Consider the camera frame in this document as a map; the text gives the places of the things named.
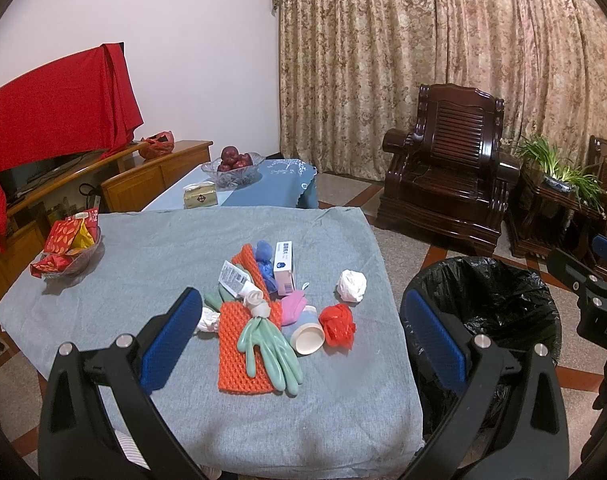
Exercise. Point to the television screen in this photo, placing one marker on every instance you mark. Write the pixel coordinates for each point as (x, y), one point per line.
(19, 181)

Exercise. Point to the red apples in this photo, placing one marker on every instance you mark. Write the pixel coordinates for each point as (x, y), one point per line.
(232, 159)

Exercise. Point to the red snack packets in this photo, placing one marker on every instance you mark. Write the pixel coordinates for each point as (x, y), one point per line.
(65, 240)

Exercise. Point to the wooden tv cabinet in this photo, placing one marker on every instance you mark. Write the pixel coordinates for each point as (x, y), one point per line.
(126, 182)

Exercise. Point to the white paper cup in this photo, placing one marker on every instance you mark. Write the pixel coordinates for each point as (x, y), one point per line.
(306, 335)

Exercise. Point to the white blue toothpaste tube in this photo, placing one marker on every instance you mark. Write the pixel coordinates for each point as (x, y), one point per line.
(239, 284)

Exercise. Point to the grey table cloth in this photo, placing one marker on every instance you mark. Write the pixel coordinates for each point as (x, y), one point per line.
(357, 413)

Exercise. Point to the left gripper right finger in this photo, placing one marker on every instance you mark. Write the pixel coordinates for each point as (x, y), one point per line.
(531, 438)

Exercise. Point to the glass snack bowl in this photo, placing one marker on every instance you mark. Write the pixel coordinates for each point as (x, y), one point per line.
(79, 262)

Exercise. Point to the red orange plastic bag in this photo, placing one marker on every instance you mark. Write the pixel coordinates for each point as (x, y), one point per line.
(161, 144)

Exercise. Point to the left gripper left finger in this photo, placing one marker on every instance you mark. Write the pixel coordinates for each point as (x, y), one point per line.
(76, 439)

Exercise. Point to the pink mesh sponge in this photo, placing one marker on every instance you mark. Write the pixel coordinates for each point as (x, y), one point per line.
(293, 305)

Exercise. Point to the blue coffee table cloth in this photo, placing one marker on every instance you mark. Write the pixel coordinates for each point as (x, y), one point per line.
(281, 183)

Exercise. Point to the green rubber glove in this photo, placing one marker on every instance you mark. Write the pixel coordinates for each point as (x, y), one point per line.
(215, 300)
(279, 360)

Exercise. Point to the yellow tissue box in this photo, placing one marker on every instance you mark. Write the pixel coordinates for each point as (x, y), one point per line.
(202, 194)

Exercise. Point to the dark wooden side table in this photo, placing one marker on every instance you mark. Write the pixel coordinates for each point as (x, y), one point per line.
(540, 219)

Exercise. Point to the white tissue ball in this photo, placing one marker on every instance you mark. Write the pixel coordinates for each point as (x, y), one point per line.
(351, 286)

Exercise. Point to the white blue medicine box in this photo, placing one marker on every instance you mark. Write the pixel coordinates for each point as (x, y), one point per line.
(283, 268)

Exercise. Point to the beige patterned curtain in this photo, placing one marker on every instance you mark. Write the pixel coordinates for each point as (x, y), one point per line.
(349, 71)

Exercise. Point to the large orange foam net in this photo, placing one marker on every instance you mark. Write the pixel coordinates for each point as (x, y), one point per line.
(232, 375)

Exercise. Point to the green potted plant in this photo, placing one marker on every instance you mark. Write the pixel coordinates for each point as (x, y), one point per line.
(586, 186)

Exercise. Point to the red plastic bag ball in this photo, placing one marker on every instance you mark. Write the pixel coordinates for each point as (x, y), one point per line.
(338, 325)

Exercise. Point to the red cloth over television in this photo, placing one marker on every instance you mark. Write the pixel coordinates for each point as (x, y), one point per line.
(83, 102)

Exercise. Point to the narrow orange foam net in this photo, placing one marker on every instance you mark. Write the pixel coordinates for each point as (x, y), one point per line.
(246, 259)

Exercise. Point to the blue plastic glove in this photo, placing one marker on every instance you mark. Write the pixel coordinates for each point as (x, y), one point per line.
(263, 253)

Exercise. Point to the glass fruit bowl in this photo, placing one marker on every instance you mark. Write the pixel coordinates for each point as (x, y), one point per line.
(236, 177)

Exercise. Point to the small white tissue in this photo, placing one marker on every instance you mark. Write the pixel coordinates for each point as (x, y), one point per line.
(209, 321)

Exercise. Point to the black lined trash bin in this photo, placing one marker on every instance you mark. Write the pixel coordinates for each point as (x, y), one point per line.
(513, 306)

